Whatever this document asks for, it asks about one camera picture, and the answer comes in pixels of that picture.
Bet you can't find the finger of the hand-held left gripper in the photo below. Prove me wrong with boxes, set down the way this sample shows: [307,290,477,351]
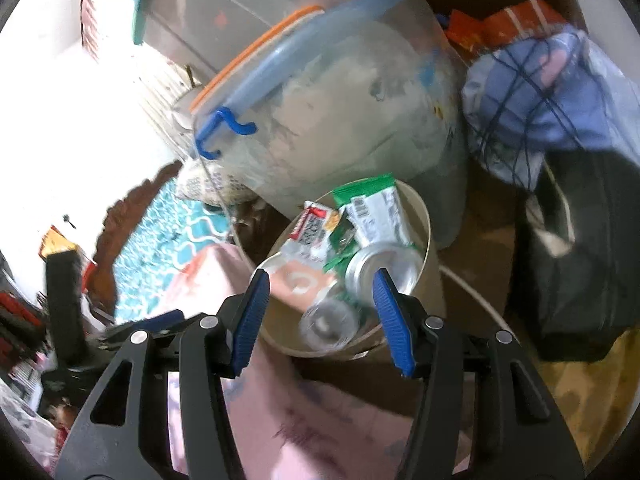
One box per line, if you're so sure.
[100,309,187,342]

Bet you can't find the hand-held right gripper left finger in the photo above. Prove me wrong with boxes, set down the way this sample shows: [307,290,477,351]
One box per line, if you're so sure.
[54,269,271,480]

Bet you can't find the pink floral blanket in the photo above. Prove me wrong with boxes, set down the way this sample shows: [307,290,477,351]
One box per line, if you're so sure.
[167,242,473,480]

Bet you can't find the yellow cloth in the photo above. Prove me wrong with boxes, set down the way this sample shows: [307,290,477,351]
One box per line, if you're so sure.
[537,329,637,463]

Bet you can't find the black bag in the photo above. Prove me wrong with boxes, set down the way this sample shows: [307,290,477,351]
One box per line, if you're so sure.
[514,149,640,364]

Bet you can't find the red and white wrapper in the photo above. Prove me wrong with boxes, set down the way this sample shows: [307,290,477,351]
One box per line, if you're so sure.
[286,200,342,249]

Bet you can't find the grey patterned cloth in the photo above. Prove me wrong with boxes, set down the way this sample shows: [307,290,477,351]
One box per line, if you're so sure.
[176,161,262,207]

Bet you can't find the blue plaid cloth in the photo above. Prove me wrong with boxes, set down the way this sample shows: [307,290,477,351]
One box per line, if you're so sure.
[460,26,640,192]

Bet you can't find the pink and white packet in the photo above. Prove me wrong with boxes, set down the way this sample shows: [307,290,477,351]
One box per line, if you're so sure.
[254,247,347,312]

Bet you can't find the teal patterned mat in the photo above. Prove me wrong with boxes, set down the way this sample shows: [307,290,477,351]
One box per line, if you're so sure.
[82,160,242,327]

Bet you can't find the crushed green aluminium can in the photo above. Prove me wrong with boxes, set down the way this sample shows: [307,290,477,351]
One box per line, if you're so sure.
[344,242,426,298]

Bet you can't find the orange snack packets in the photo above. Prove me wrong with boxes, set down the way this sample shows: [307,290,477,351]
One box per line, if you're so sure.
[444,0,570,57]

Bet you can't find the clear plastic storage box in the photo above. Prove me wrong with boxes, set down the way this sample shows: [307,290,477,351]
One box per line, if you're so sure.
[189,0,469,252]

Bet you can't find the yellow cardboard box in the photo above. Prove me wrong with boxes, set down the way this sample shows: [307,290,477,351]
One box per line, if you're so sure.
[39,226,77,258]

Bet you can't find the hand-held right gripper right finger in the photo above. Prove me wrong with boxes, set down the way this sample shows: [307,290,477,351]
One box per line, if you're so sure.
[371,267,586,480]

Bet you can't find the clear plastic bottle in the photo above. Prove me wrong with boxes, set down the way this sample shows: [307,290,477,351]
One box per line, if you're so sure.
[298,295,362,352]

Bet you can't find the beige round waste bin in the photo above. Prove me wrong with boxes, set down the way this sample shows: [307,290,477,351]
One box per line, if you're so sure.
[248,178,434,359]

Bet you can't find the green and white wrapper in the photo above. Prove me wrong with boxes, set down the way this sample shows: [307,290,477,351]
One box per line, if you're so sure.
[324,172,427,275]

